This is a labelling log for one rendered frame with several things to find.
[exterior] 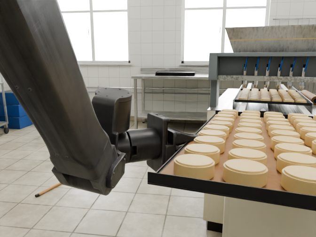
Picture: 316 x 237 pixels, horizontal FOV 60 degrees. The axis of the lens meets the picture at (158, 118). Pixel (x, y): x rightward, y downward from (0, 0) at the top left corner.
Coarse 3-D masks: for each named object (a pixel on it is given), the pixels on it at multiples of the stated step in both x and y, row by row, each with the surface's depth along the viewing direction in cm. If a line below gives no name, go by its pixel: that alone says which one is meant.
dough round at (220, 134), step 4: (200, 132) 50; (204, 132) 50; (208, 132) 50; (212, 132) 50; (216, 132) 50; (220, 132) 50; (224, 132) 50; (216, 136) 47; (220, 136) 48; (224, 136) 48; (224, 140) 48
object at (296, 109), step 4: (280, 88) 258; (284, 88) 228; (292, 108) 165; (296, 108) 151; (300, 108) 139; (304, 108) 139; (296, 112) 149; (300, 112) 136; (304, 112) 128; (308, 112) 128
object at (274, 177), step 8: (232, 128) 64; (264, 128) 65; (232, 136) 56; (264, 136) 56; (304, 144) 50; (224, 152) 44; (272, 152) 45; (312, 152) 45; (224, 160) 40; (272, 160) 40; (168, 168) 36; (216, 168) 36; (272, 168) 37; (216, 176) 34; (272, 176) 34; (280, 176) 34; (272, 184) 32; (280, 184) 32
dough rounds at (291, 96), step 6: (246, 90) 196; (252, 90) 196; (258, 90) 199; (264, 90) 197; (270, 90) 196; (276, 90) 196; (282, 90) 196; (288, 90) 198; (294, 90) 196; (240, 96) 165; (246, 96) 165; (252, 96) 165; (258, 96) 168; (264, 96) 166; (270, 96) 177; (276, 96) 165; (282, 96) 169; (288, 96) 166; (294, 96) 166; (300, 96) 165; (294, 102) 157; (300, 102) 149; (306, 102) 149
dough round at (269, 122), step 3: (267, 123) 62; (270, 123) 61; (273, 123) 60; (276, 123) 61; (279, 123) 61; (282, 123) 61; (285, 123) 61; (288, 123) 61; (267, 126) 62; (267, 129) 62
